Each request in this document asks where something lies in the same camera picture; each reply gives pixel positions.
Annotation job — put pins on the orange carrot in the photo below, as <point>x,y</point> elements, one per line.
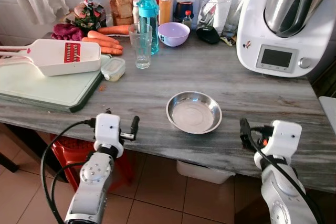
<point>111,51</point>
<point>115,30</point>
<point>102,37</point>
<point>100,43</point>

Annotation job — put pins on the small red capped bottle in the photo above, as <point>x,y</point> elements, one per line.
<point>187,20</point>

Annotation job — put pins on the orange sauce bottle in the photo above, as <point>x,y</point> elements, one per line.
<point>165,9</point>

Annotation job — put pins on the dark blue glass jar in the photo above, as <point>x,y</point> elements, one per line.
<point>184,10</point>

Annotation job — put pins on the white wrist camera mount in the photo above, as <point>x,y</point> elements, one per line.
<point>286,137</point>
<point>107,129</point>

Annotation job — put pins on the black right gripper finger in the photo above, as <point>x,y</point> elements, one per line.
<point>245,132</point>

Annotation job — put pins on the clear plastic bag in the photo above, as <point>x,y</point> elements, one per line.
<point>233,19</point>

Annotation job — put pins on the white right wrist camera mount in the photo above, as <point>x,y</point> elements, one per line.
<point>286,137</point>

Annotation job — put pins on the red plastic stool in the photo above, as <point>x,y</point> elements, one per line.
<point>71,153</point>

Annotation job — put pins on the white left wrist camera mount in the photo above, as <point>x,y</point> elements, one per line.
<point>107,129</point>

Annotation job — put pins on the clear measuring jug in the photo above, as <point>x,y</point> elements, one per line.
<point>218,11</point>

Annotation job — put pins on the maroon cloth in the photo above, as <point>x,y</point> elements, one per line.
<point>65,32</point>

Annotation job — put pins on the small clear plastic food container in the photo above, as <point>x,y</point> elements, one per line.
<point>113,69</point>

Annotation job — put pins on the bag of vegetables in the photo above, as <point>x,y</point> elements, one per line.
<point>89,17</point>

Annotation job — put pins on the teal water bottle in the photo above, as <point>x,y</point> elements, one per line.
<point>148,9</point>

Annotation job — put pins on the round stainless steel plate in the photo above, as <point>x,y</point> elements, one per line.
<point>194,114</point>

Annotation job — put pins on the pale green cutting board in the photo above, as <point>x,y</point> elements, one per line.
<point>42,90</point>

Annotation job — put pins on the white plastic bin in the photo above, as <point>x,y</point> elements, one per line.
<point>205,172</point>

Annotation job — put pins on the black rounded pouch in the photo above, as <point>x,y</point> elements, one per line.
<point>208,35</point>

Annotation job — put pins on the clear drinking glass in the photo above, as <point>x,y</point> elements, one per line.
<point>140,51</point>

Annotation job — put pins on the white and red mandoline slicer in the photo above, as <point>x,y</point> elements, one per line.
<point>52,59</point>

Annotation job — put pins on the small white bottle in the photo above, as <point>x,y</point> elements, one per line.
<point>135,11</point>

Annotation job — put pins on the white kitchen food processor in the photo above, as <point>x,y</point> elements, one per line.
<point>252,24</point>

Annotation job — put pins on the lilac plastic bowl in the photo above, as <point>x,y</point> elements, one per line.
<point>173,35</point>

